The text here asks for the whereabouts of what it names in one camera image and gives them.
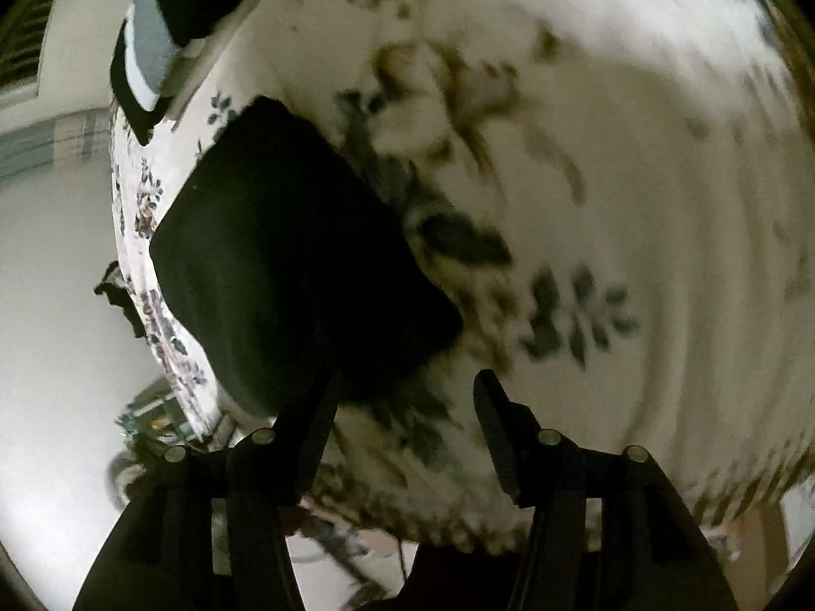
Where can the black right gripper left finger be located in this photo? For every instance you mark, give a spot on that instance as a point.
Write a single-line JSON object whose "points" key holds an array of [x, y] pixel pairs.
{"points": [[207, 532]]}

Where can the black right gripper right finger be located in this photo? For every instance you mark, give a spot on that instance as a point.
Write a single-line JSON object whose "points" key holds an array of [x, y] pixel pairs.
{"points": [[608, 530]]}

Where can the black small garment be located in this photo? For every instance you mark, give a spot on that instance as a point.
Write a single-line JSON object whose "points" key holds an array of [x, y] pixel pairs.
{"points": [[292, 275]]}

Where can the folded striped clothes stack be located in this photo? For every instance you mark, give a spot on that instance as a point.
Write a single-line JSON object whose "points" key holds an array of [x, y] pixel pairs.
{"points": [[158, 45]]}

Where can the white floral fleece blanket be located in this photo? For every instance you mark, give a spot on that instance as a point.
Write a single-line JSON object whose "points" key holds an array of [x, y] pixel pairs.
{"points": [[617, 196]]}

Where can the barred window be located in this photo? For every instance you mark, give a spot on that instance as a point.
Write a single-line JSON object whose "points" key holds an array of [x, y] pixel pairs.
{"points": [[23, 36]]}

